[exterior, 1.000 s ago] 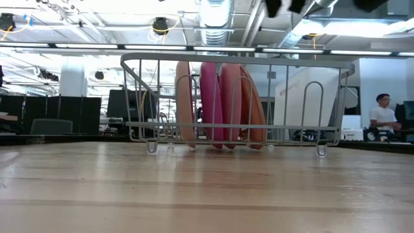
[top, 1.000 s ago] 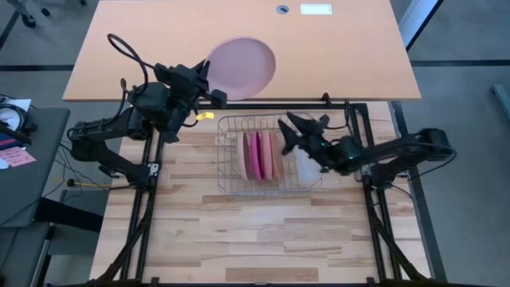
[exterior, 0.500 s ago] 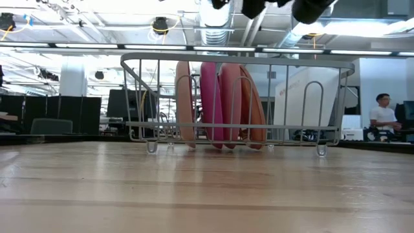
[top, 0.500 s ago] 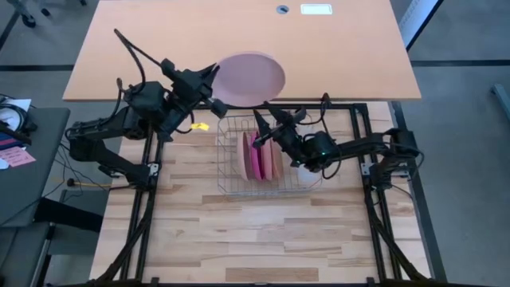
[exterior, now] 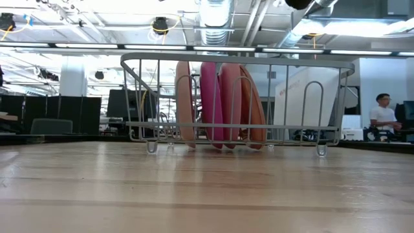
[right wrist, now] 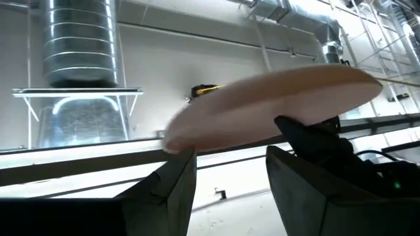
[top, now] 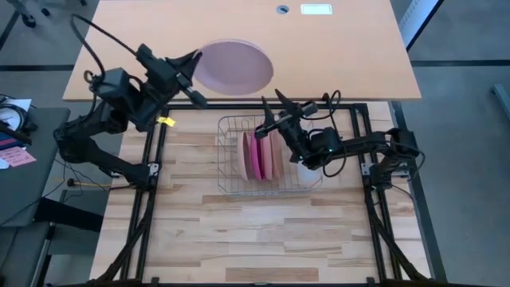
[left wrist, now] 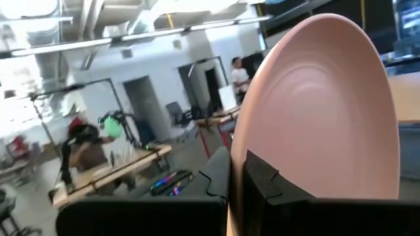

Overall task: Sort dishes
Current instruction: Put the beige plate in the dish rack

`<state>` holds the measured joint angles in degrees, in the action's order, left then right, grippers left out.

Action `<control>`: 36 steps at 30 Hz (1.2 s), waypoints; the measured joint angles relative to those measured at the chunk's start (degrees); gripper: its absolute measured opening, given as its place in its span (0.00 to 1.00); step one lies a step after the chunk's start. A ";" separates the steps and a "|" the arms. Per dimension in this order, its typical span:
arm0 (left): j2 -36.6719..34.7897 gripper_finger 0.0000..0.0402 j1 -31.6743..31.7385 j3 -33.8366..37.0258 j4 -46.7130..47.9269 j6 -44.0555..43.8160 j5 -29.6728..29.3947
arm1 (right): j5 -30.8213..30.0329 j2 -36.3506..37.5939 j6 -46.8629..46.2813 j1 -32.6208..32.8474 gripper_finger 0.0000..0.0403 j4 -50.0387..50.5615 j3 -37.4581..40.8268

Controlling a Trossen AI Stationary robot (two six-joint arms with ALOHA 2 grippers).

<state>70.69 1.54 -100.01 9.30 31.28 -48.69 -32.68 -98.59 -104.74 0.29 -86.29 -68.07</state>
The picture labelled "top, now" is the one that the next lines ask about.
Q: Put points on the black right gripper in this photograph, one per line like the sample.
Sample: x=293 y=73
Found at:
x=296 y=135

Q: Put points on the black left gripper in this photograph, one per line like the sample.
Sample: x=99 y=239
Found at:
x=163 y=81

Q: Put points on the peach plate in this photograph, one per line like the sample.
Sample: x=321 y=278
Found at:
x=243 y=157
x=235 y=68

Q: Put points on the light pink plate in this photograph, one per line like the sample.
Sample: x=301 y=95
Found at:
x=267 y=157

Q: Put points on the magenta plate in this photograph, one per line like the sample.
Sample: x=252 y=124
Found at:
x=256 y=159

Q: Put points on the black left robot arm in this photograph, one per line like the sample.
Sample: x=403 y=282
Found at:
x=87 y=147

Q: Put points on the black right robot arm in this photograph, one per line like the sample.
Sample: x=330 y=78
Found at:
x=378 y=145

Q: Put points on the yellow gripper tag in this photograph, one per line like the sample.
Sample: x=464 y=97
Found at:
x=166 y=121

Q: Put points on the tan desk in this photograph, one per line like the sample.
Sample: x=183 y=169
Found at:
x=318 y=52

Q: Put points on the translucent white cutlery holder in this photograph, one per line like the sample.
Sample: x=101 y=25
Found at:
x=308 y=175

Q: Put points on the white desk socket plate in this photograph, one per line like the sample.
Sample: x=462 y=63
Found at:
x=316 y=9

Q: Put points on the silver perforated computer case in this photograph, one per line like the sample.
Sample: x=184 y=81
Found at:
x=416 y=20

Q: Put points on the black office chair base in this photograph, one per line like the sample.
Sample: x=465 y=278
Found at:
x=28 y=20

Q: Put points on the black-tipped yellow rod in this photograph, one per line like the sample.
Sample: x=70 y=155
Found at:
x=71 y=183

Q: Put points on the white paper sheet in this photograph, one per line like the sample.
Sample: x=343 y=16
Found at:
x=20 y=104

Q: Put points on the black desk support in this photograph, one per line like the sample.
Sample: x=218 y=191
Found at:
x=67 y=215

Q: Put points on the pink paper note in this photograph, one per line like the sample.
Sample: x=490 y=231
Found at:
x=18 y=156

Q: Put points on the grey side desk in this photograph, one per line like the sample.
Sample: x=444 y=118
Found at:
x=36 y=191

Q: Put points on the black metal table frame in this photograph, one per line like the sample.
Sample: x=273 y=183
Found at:
x=259 y=106

